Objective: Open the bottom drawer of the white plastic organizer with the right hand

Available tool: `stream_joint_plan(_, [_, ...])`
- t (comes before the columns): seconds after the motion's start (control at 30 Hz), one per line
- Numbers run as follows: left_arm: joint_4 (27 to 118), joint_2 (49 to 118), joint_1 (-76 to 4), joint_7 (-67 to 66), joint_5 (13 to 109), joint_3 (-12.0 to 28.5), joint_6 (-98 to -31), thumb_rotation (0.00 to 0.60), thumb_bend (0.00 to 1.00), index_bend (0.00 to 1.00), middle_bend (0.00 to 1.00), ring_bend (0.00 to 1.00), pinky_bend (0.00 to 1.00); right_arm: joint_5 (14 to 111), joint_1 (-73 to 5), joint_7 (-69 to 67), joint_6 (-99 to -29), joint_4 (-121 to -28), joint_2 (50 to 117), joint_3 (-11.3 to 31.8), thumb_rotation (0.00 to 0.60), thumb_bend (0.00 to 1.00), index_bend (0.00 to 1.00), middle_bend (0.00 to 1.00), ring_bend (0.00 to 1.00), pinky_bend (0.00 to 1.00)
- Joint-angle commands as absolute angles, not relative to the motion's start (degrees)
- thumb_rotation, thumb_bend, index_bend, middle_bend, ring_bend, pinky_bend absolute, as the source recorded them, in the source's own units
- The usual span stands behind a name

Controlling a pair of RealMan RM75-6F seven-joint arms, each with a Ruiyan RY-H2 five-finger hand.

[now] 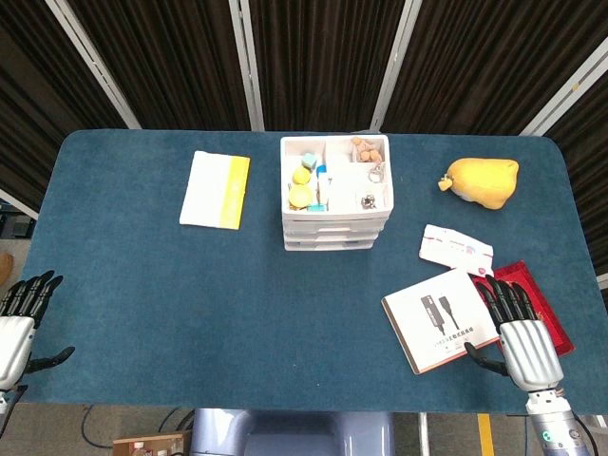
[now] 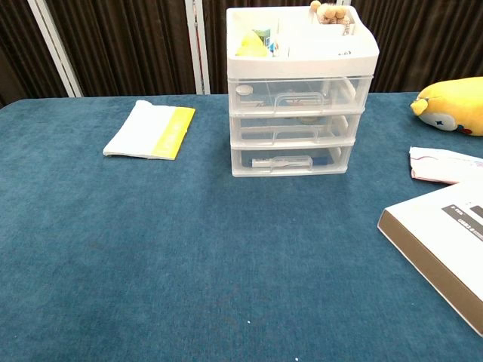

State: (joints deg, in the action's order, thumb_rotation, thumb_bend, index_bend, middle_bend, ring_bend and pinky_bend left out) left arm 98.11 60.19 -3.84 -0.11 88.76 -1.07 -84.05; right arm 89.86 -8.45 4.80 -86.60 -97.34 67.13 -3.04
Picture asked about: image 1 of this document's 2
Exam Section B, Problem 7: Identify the white box with cable print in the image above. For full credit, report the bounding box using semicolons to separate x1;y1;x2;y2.
381;268;503;376

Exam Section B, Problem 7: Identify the white card packet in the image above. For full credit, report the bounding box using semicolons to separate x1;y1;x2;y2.
418;223;495;277

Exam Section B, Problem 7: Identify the white metal frame post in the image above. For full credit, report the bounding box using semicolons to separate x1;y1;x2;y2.
369;0;423;133
519;46;608;138
0;188;39;220
227;0;265;132
45;0;143;131

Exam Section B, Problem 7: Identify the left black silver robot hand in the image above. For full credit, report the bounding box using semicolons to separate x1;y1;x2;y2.
0;269;76;391

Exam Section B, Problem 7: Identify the grey-blue robot torso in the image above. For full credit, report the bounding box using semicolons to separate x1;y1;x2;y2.
189;408;395;456

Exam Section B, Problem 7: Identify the brown wooden bead cluster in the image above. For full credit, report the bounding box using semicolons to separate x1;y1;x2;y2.
351;136;384;163

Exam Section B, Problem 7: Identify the red certificate booklet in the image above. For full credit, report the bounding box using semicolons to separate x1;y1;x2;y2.
472;258;577;358

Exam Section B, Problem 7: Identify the white and yellow booklet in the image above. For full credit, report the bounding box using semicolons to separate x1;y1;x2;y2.
179;150;251;232

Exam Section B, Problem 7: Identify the white glue stick blue cap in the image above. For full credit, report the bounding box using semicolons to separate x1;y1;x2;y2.
315;163;333;204

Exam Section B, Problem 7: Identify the brown cardboard box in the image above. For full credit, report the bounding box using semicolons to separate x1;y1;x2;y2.
112;430;191;456

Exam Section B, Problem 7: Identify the blue felt table cover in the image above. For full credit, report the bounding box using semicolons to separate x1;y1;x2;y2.
16;128;602;415

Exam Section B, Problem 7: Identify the white plastic drawer organizer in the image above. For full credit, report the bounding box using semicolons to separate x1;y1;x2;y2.
279;134;395;253

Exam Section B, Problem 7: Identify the white plastic drawer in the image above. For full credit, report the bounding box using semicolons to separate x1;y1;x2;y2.
283;230;381;243
283;239;375;253
282;219;387;234

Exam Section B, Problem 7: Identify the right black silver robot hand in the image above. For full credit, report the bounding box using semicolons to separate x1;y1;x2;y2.
464;274;565;393

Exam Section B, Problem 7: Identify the yellow plush toy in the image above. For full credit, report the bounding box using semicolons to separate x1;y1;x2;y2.
436;157;520;211

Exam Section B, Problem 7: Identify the large yellow tape roll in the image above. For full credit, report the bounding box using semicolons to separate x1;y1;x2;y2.
288;183;314;209

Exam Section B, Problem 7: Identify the black floor cable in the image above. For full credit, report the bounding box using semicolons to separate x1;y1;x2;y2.
79;403;116;451

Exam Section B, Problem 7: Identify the dark brown pleated curtain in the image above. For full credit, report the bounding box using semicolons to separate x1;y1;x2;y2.
0;0;608;210

